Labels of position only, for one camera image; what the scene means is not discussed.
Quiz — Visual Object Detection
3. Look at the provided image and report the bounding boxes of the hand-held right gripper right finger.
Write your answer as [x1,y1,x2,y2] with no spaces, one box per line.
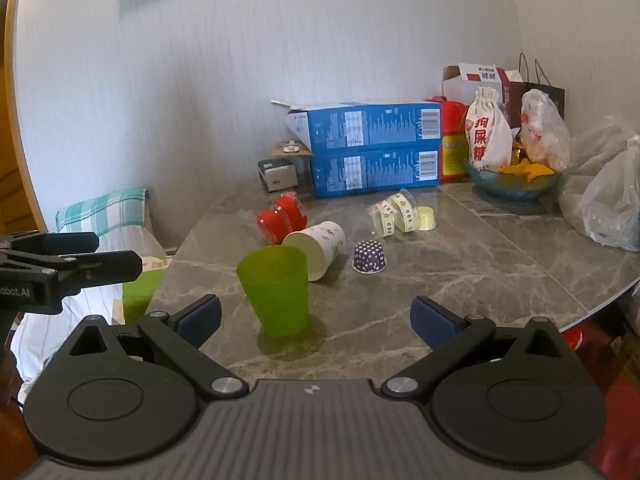
[381,296,577,403]

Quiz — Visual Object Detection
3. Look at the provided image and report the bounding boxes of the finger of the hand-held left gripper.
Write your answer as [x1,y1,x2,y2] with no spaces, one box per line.
[0,231,100,257]
[0,249,144,289]

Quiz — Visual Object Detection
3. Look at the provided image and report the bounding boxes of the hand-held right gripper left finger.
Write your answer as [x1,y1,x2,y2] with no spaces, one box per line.
[65,294,249,403]

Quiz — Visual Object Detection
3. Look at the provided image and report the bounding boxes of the white paper cup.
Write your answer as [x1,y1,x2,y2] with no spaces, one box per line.
[281,220,347,282]

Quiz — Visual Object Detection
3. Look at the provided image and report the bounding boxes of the green plastic cup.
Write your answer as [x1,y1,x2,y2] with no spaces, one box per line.
[236,245,311,337]

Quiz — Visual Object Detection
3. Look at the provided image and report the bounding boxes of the purple polka dot paper cup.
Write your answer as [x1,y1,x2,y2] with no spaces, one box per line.
[352,240,389,275]

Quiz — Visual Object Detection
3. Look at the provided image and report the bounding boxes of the clear plastic cup yellow labels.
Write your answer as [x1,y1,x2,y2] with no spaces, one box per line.
[369,188,419,239]

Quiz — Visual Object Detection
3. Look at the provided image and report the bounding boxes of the red plastic cup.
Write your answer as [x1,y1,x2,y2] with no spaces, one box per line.
[256,192,307,241]

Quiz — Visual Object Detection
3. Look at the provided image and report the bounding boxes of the green tissue box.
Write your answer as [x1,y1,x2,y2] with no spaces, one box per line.
[121,254,176,326]

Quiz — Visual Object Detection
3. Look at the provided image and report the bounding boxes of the teal plaid pillow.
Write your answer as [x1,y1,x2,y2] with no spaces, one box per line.
[54,187,151,237]

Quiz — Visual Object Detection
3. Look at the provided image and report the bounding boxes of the wooden door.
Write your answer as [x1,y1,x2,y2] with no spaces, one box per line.
[0,0,49,235]

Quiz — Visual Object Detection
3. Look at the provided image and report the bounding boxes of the blue glass bowl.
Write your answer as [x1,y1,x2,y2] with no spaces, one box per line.
[462,157,564,202]

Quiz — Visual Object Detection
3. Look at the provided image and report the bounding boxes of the blue cardboard box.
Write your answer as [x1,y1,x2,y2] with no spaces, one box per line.
[309,147,441,199]
[271,99,444,154]

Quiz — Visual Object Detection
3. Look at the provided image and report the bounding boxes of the dark grey small box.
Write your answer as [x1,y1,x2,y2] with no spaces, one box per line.
[257,157,298,194]

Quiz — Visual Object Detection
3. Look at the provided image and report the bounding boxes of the red yellow package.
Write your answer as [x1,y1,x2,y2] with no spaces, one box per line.
[425,95,471,184]

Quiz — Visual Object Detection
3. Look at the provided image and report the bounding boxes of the yellow snack packets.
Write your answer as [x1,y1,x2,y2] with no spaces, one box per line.
[497,141,559,182]

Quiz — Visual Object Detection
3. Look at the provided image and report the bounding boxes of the small brown cardboard box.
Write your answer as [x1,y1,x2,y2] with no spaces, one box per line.
[269,140,314,159]

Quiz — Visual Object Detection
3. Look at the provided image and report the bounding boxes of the red glossy furniture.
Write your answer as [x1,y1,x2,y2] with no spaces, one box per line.
[559,280,640,480]

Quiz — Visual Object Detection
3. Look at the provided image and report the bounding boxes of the white plastic bag red print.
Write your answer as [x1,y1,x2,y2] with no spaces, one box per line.
[519,88,572,172]

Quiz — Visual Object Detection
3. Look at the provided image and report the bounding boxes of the translucent plastic bag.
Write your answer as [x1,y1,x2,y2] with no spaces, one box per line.
[557,114,640,226]

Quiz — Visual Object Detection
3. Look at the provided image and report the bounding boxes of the red and white cardboard box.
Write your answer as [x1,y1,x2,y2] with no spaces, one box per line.
[440,62,526,127]

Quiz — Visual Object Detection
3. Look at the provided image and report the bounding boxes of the dark paper shopping bag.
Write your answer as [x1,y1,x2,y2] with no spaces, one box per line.
[504,52,566,122]

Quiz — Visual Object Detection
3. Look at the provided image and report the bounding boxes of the white cloth drawstring bag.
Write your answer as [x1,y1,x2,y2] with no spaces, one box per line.
[464,86,514,171]

